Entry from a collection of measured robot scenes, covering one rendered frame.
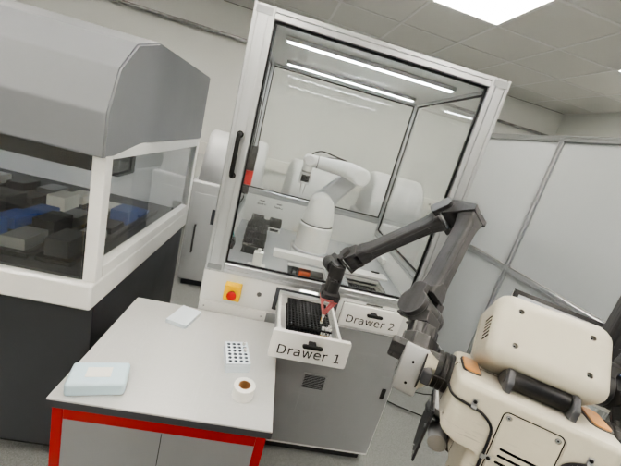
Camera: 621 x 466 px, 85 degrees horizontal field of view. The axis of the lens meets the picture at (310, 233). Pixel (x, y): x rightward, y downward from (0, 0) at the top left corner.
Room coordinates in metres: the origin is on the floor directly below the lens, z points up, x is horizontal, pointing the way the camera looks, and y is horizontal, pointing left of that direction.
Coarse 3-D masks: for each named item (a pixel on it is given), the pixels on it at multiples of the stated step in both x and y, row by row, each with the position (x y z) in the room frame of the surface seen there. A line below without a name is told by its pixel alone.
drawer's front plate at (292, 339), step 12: (276, 336) 1.05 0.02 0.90; (288, 336) 1.06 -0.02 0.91; (300, 336) 1.06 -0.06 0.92; (312, 336) 1.08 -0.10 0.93; (276, 348) 1.05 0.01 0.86; (288, 348) 1.06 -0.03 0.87; (300, 348) 1.07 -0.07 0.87; (324, 348) 1.08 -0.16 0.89; (336, 348) 1.08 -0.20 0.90; (348, 348) 1.09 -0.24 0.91; (300, 360) 1.07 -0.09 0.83; (312, 360) 1.07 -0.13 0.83; (324, 360) 1.08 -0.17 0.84
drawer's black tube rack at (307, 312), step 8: (288, 304) 1.32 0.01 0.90; (296, 304) 1.33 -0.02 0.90; (304, 304) 1.35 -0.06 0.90; (312, 304) 1.37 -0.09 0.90; (320, 304) 1.39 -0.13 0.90; (288, 312) 1.25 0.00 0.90; (296, 312) 1.27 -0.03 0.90; (304, 312) 1.28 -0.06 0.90; (312, 312) 1.30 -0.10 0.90; (320, 312) 1.32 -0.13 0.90; (288, 320) 1.19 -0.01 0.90; (296, 320) 1.25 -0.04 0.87; (304, 320) 1.22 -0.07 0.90; (312, 320) 1.23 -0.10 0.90; (320, 320) 1.26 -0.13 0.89; (328, 320) 1.27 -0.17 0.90; (288, 328) 1.17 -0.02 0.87; (296, 328) 1.19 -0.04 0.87; (312, 328) 1.22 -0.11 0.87
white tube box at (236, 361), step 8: (232, 344) 1.10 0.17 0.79; (240, 344) 1.10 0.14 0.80; (224, 352) 1.07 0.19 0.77; (232, 352) 1.04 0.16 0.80; (240, 352) 1.06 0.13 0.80; (248, 352) 1.07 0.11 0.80; (224, 360) 1.04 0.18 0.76; (232, 360) 1.01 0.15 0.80; (240, 360) 1.02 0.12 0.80; (248, 360) 1.03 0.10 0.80; (232, 368) 0.99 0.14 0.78; (240, 368) 1.00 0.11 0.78; (248, 368) 1.01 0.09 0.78
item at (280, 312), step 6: (282, 294) 1.40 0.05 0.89; (288, 294) 1.42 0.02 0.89; (282, 300) 1.41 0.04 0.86; (306, 300) 1.42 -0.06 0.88; (312, 300) 1.42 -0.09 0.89; (318, 300) 1.43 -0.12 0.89; (276, 306) 1.35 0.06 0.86; (282, 306) 1.40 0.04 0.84; (276, 312) 1.28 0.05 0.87; (282, 312) 1.35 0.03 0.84; (330, 312) 1.39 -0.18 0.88; (276, 318) 1.22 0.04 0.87; (282, 318) 1.30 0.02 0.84; (330, 318) 1.36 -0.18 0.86; (276, 324) 1.18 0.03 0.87; (282, 324) 1.25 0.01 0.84; (330, 324) 1.33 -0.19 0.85; (336, 324) 1.27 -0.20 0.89; (336, 330) 1.22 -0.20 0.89; (330, 336) 1.26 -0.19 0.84; (336, 336) 1.19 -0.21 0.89
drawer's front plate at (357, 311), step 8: (344, 304) 1.41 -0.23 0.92; (352, 304) 1.42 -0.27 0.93; (344, 312) 1.41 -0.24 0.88; (352, 312) 1.42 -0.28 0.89; (360, 312) 1.42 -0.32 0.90; (368, 312) 1.43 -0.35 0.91; (376, 312) 1.43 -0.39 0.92; (384, 312) 1.44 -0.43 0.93; (392, 312) 1.45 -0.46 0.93; (344, 320) 1.41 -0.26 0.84; (352, 320) 1.42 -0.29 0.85; (360, 320) 1.42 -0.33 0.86; (368, 320) 1.43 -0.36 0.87; (376, 320) 1.43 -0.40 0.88; (384, 320) 1.44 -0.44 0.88; (392, 320) 1.44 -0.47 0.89; (400, 320) 1.45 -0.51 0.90; (368, 328) 1.43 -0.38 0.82; (376, 328) 1.44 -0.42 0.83; (384, 328) 1.44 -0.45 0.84; (392, 328) 1.45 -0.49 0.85
